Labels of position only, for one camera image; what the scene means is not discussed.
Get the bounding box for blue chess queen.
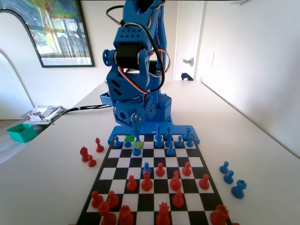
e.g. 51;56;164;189
155;124;163;141

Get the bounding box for black white chess board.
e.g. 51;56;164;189
75;134;234;225

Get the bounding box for red chess bishop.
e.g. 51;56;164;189
95;137;105;153
141;170;154;192

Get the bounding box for red chess queen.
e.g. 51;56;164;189
155;201;172;225

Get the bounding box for blue table clamp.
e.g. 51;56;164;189
180;72;194;82

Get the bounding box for white door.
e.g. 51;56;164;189
173;0;205;81

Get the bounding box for black framed poster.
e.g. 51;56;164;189
22;0;96;68

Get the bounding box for pile of papers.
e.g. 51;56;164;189
27;105;68;123

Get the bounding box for green plastic box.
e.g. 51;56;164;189
6;123;38;143

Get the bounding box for white arched panel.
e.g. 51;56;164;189
0;8;45;120

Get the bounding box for red white servo wires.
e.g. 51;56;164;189
118;22;171;96

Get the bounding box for blue wrist camera housing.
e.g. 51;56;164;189
113;101;134;128

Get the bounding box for black table cable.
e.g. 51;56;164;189
79;104;113;110
61;104;113;116

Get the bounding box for blue base plate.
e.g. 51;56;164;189
107;119;202;145

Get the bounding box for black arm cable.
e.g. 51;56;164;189
105;4;166;95

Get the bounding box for white light switch plate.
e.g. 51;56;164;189
206;52;215;69

